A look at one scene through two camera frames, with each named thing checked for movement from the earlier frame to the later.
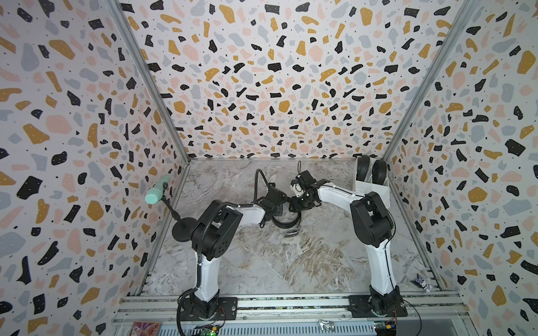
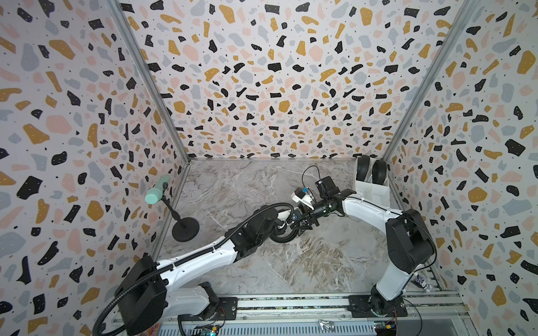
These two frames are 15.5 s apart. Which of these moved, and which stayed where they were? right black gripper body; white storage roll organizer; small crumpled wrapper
Moved: right black gripper body
Stayed: small crumpled wrapper; white storage roll organizer
